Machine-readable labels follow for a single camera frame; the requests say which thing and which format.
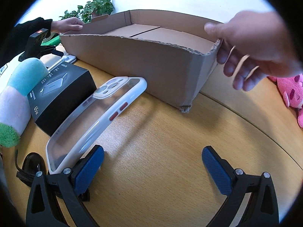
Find white folding phone stand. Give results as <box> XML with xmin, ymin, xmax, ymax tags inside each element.
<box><xmin>47</xmin><ymin>54</ymin><xmax>77</xmax><ymax>72</ymax></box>

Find black sunglasses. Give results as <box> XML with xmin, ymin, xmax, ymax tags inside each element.
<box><xmin>14</xmin><ymin>150</ymin><xmax>90</xmax><ymax>202</ymax></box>

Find black charger box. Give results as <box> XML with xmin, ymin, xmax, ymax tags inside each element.
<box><xmin>28</xmin><ymin>62</ymin><xmax>97</xmax><ymax>136</ymax></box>

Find pink blue green plush toy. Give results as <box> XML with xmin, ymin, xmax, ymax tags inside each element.
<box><xmin>1</xmin><ymin>58</ymin><xmax>48</xmax><ymax>148</ymax></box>

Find white clear phone case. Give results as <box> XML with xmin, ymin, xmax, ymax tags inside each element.
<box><xmin>46</xmin><ymin>76</ymin><xmax>147</xmax><ymax>174</ymax></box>

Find brown cardboard tray box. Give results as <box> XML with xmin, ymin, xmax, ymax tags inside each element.
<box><xmin>60</xmin><ymin>10</ymin><xmax>222</xmax><ymax>113</ymax></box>

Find black sleeve forearm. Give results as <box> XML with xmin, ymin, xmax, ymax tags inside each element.
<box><xmin>1</xmin><ymin>17</ymin><xmax>52</xmax><ymax>67</ymax></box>

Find person's left hand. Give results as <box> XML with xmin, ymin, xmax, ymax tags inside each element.
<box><xmin>50</xmin><ymin>17</ymin><xmax>85</xmax><ymax>33</ymax></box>

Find person's right hand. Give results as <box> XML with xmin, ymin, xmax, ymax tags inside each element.
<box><xmin>204</xmin><ymin>11</ymin><xmax>302</xmax><ymax>91</ymax></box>

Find green table cloth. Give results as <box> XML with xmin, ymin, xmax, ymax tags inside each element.
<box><xmin>41</xmin><ymin>35</ymin><xmax>61</xmax><ymax>47</ymax></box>

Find potted green plant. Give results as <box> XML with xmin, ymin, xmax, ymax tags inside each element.
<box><xmin>60</xmin><ymin>0</ymin><xmax>115</xmax><ymax>24</ymax></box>

